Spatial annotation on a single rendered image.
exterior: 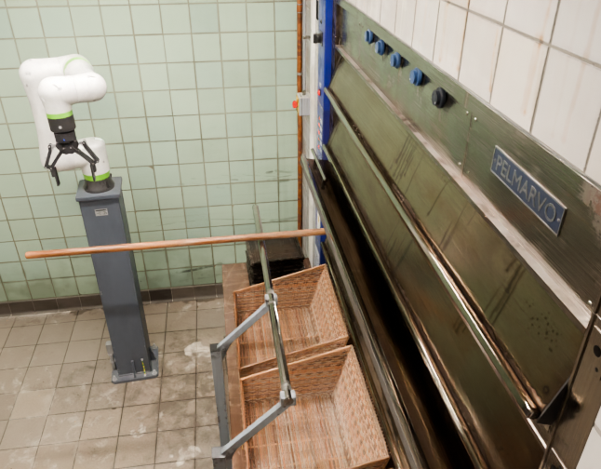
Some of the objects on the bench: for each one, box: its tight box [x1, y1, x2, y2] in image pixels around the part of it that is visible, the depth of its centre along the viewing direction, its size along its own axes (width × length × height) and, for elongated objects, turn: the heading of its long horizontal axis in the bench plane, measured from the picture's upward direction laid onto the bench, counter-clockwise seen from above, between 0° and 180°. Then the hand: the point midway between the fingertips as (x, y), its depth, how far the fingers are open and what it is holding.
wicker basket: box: [239, 345, 391, 469], centre depth 213 cm, size 49×56×28 cm
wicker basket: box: [233, 264, 350, 394], centre depth 263 cm, size 49×56×28 cm
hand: (75, 180), depth 221 cm, fingers open, 13 cm apart
